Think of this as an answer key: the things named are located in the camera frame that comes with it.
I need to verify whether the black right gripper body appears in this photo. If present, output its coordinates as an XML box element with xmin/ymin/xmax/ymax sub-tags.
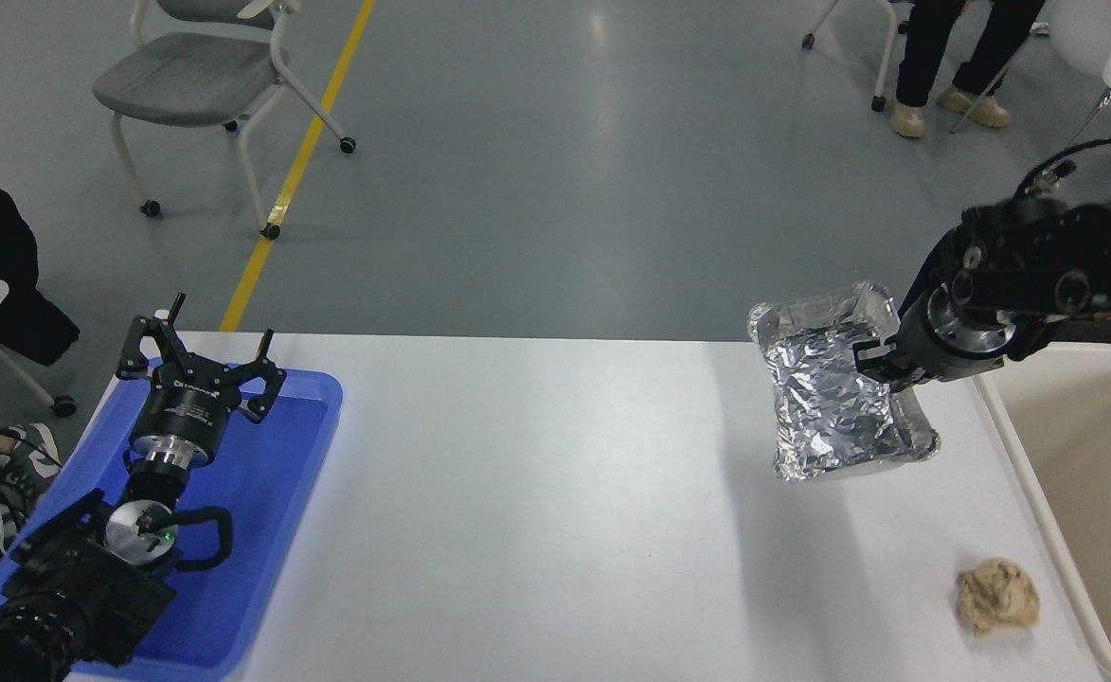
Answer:
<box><xmin>896</xmin><ymin>284</ymin><xmax>1012</xmax><ymax>384</ymax></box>

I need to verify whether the crumpled tan paper ball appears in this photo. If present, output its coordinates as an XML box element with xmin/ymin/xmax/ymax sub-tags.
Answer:
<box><xmin>956</xmin><ymin>558</ymin><xmax>1041</xmax><ymax>637</ymax></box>

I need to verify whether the silver foil plate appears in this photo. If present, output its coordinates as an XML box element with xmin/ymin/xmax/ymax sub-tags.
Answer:
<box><xmin>746</xmin><ymin>280</ymin><xmax>941</xmax><ymax>482</ymax></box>

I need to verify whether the white-legged wheeled chair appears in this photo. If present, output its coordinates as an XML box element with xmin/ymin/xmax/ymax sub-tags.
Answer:
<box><xmin>799</xmin><ymin>0</ymin><xmax>908</xmax><ymax>113</ymax></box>

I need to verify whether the person's shoe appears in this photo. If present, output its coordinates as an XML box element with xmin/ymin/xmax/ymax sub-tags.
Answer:
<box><xmin>0</xmin><ymin>422</ymin><xmax>63</xmax><ymax>517</ymax></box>

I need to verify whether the large pale bin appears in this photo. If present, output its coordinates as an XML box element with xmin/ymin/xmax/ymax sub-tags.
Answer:
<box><xmin>977</xmin><ymin>341</ymin><xmax>1111</xmax><ymax>682</ymax></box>

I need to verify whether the person in dark trousers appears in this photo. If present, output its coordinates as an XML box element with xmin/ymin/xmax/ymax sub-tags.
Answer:
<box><xmin>888</xmin><ymin>0</ymin><xmax>1048</xmax><ymax>139</ymax></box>

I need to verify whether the grey wheeled chair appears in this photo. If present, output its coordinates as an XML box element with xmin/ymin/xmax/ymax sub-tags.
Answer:
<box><xmin>91</xmin><ymin>0</ymin><xmax>357</xmax><ymax>242</ymax></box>

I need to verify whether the blue plastic tray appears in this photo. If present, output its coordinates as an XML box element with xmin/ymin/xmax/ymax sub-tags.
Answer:
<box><xmin>0</xmin><ymin>365</ymin><xmax>344</xmax><ymax>681</ymax></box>

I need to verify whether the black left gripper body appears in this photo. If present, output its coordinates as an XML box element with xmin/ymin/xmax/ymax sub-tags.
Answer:
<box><xmin>131</xmin><ymin>356</ymin><xmax>255</xmax><ymax>448</ymax></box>

